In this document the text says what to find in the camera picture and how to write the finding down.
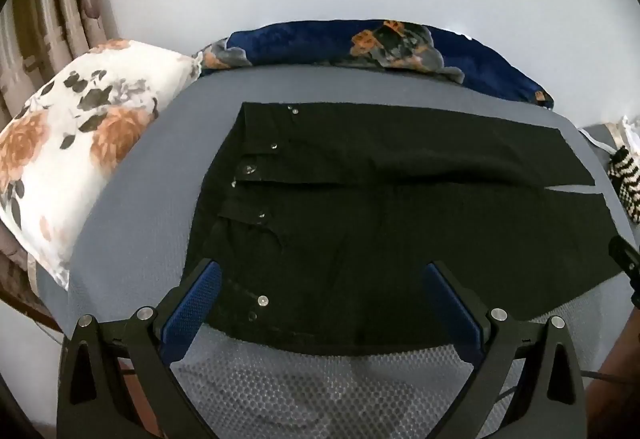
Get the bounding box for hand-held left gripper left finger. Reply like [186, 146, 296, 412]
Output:
[56, 259, 223, 439]

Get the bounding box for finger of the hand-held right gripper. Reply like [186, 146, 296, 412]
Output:
[607, 236, 640, 307]

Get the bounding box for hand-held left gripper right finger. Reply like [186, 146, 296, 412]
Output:
[422, 260, 587, 439]

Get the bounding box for black pants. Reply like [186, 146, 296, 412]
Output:
[186, 102, 632, 356]

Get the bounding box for black white striped knit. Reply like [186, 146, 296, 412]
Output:
[607, 146, 640, 225]

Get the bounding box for grey mesh mattress pad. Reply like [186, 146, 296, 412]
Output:
[64, 62, 640, 439]

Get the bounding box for white cloth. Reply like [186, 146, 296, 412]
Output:
[619, 116, 640, 147]

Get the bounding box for white floral pillow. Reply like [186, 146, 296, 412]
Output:
[0, 39, 203, 292]

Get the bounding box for blue floral blanket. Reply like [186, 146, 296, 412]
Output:
[192, 19, 555, 111]

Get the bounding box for black cable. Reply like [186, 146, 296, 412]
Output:
[580, 369, 640, 386]

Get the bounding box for grey bag with white strap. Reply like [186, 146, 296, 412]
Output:
[579, 122, 621, 156]

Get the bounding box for wooden bed frame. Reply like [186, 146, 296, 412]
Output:
[0, 224, 68, 337]

